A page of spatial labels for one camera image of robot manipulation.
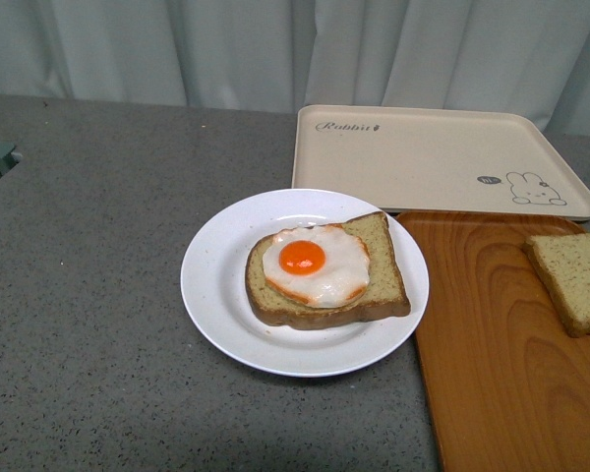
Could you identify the bread slice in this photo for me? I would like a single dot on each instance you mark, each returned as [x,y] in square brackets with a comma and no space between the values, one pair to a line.
[384,297]
[563,264]

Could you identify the white round plate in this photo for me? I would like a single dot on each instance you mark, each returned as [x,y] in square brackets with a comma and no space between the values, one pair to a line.
[213,288]

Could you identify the beige rabbit tray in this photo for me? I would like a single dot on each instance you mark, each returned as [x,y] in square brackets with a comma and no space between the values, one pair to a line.
[412,158]

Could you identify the fake fried egg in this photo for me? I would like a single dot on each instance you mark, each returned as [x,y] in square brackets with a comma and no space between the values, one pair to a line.
[320,267]

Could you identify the grey-white curtain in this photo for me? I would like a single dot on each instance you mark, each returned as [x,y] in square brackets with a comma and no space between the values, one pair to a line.
[530,58]

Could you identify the brown wooden tray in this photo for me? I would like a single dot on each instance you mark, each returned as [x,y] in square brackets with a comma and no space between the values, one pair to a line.
[507,388]

